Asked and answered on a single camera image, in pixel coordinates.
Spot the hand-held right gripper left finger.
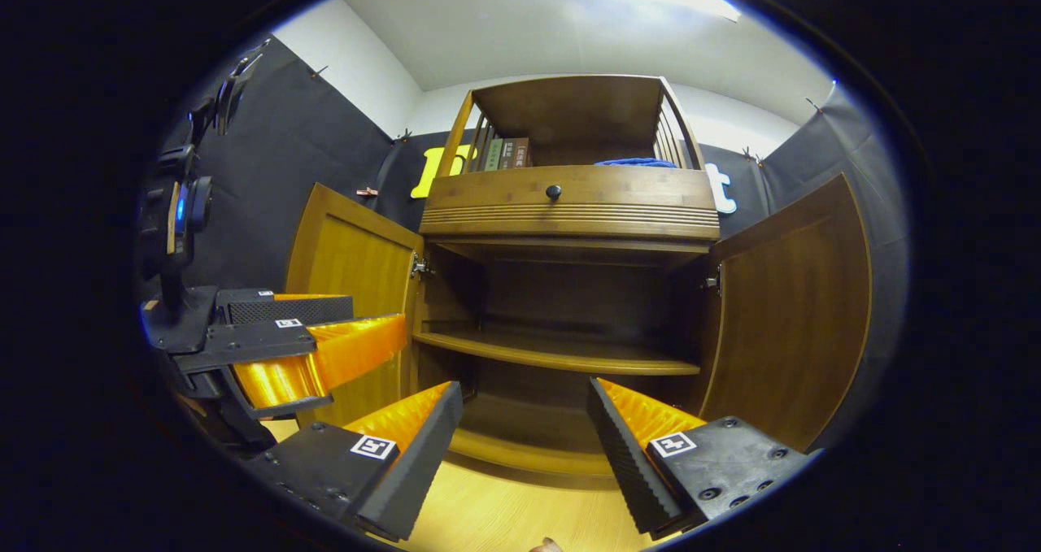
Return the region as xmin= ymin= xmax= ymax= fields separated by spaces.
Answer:
xmin=244 ymin=381 xmax=464 ymax=541

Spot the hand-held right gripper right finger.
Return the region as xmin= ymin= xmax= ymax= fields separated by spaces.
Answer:
xmin=587 ymin=377 xmax=814 ymax=540

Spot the wooden shoe cabinet door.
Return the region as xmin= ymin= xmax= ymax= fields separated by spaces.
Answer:
xmin=285 ymin=182 xmax=425 ymax=427
xmin=698 ymin=172 xmax=873 ymax=453

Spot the wooden double-door shoe cabinet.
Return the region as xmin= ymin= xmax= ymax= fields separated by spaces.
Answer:
xmin=285 ymin=74 xmax=873 ymax=488

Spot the wooden cabinet drawer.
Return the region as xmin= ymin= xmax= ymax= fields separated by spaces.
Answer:
xmin=419 ymin=165 xmax=721 ymax=241

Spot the wooden inner shelf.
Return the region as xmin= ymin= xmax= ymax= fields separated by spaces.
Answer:
xmin=413 ymin=328 xmax=702 ymax=376

